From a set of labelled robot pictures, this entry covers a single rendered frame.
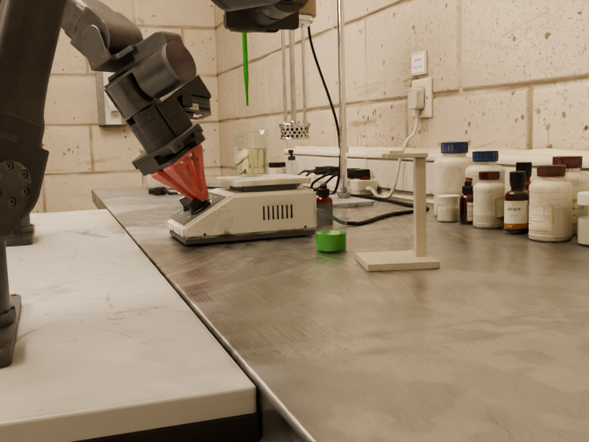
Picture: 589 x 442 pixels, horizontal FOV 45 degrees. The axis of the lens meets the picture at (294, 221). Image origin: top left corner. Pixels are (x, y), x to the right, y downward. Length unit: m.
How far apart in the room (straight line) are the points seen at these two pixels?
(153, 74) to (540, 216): 0.54
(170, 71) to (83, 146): 2.53
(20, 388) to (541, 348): 0.34
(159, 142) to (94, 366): 0.53
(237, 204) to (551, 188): 0.42
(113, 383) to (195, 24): 3.16
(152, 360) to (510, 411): 0.24
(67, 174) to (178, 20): 0.89
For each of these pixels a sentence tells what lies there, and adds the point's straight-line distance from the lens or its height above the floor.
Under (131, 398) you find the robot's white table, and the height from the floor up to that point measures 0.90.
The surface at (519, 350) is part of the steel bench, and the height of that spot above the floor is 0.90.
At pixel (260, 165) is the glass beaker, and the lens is 1.03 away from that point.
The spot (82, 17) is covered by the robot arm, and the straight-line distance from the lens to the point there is 1.02.
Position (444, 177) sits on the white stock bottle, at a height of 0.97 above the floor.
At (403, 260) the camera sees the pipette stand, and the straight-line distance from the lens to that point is 0.79.
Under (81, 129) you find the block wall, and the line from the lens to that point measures 3.45.
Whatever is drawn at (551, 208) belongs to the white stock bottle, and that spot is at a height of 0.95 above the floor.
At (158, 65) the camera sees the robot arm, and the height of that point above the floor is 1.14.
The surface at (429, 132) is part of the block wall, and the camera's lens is 1.60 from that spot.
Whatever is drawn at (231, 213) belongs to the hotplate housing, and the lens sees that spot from 1.00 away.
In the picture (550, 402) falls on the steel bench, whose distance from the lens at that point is 0.42.
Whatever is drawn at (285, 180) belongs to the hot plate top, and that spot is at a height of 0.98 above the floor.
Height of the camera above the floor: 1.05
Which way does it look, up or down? 7 degrees down
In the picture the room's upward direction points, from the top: 2 degrees counter-clockwise
